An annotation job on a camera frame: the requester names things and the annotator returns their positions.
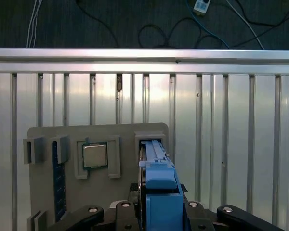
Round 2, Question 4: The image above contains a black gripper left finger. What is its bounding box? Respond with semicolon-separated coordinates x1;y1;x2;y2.
47;182;142;231

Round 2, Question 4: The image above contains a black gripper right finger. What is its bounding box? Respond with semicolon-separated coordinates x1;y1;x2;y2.
180;184;288;231

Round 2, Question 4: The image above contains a hard disk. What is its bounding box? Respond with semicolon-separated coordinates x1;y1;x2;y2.
137;139;186;231

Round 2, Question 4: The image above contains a grey parts rack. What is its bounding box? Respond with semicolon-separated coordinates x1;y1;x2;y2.
23;122;171;231

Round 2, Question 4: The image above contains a silver CPU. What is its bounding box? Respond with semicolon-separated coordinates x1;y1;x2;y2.
82;143;109;170

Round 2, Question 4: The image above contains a blue RAM stick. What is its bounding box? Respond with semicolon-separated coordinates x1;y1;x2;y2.
52;141;67;223

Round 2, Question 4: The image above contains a blue floor cable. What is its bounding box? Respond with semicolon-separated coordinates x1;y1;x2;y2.
185;0;232;49

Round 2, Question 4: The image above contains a looped black floor cable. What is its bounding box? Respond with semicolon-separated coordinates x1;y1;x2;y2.
138;16;232;49

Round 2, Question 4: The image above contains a thin white floor cable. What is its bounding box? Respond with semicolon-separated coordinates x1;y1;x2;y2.
31;0;43;48
26;0;38;48

